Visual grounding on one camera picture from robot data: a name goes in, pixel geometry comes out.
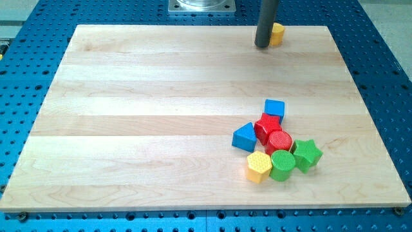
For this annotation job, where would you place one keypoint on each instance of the silver robot mounting plate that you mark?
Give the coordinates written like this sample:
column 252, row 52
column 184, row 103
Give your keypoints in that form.
column 202, row 6

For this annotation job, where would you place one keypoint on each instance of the board clamp screw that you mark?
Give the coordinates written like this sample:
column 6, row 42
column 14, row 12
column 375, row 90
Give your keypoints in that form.
column 398, row 211
column 22, row 217

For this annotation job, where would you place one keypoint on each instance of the green cylinder block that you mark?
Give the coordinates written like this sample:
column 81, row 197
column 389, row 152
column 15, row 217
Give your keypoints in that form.
column 283, row 162

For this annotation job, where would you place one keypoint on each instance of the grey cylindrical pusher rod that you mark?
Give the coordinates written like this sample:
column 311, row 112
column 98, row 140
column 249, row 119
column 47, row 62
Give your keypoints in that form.
column 267, row 15

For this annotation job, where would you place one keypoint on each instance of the red star block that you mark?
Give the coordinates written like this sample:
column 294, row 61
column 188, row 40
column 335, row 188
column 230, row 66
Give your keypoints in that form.
column 265, row 126

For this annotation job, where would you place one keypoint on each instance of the green star block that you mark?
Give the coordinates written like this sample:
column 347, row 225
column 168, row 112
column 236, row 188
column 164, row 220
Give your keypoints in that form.
column 306, row 154

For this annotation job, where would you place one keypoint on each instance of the blue triangle block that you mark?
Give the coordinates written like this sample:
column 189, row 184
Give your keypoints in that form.
column 245, row 138

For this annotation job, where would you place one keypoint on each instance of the light wooden board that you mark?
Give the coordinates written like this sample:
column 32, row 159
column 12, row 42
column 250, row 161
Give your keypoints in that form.
column 141, row 118

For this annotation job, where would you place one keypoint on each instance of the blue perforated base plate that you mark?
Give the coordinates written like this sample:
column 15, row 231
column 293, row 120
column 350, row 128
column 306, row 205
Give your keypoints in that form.
column 373, row 38

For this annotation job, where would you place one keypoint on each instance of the yellow hexagon block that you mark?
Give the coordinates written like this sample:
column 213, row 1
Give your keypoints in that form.
column 259, row 166

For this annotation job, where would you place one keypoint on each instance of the left board clamp screw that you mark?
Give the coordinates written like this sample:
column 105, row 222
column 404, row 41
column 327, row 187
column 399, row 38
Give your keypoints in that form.
column 22, row 217

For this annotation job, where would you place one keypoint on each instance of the yellow block behind rod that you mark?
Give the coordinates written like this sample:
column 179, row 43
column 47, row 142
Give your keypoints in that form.
column 277, row 34

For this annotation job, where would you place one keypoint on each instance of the red cylinder block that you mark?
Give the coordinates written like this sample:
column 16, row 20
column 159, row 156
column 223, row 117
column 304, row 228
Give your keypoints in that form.
column 278, row 140

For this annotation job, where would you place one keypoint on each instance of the right board clamp screw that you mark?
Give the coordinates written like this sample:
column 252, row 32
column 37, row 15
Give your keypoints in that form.
column 398, row 211

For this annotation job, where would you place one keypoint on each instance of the blue cube block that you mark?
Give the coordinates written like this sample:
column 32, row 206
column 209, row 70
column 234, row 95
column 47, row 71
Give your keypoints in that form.
column 275, row 108

